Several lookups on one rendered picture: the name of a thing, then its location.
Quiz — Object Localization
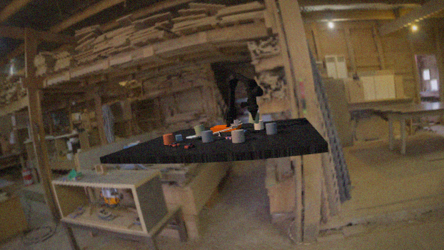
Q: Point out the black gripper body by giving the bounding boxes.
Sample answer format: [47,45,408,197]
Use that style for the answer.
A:
[247,97,258,110]

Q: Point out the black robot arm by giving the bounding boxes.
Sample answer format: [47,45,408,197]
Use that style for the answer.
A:
[223,73,263,127]

